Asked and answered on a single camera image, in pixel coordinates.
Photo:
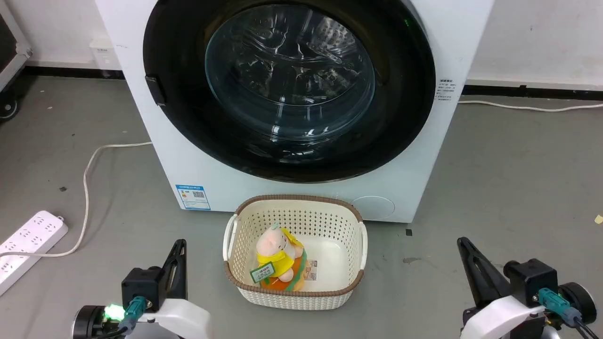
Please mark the white front-load washing machine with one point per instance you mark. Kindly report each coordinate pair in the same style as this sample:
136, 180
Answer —
438, 155

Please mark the white wall socket box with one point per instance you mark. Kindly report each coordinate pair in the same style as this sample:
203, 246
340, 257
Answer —
101, 52

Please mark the white power strip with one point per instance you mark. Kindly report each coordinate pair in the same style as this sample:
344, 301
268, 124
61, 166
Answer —
26, 242

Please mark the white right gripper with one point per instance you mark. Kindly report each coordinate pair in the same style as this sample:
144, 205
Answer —
501, 318

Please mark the black metal cart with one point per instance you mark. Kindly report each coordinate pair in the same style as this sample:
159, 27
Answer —
9, 52

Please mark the white text warning sticker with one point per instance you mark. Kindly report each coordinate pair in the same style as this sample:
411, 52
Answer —
445, 90

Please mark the pink yellow plush doll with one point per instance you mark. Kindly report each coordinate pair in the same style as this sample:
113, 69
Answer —
279, 256

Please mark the round black glass washer door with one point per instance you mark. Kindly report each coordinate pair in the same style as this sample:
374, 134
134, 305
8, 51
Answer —
282, 84

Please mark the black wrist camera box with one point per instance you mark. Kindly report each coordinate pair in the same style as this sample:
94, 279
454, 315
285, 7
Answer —
141, 285
527, 280

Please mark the blue energy label sticker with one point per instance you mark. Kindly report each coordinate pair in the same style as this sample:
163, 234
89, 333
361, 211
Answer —
193, 197

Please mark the cream perforated laundry basket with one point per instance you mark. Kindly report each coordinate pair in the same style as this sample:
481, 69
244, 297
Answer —
330, 221

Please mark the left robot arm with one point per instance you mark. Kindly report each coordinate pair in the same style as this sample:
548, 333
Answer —
89, 322

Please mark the white printed label sticker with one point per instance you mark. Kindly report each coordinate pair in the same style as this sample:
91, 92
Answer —
311, 270

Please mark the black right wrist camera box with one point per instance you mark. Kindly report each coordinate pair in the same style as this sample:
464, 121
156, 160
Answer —
527, 280

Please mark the round white filter cover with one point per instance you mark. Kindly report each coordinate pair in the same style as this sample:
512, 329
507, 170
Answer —
374, 207

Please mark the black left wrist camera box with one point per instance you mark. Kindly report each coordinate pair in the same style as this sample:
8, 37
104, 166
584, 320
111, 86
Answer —
141, 285

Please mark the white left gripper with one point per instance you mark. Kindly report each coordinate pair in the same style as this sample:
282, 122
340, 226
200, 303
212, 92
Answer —
181, 318

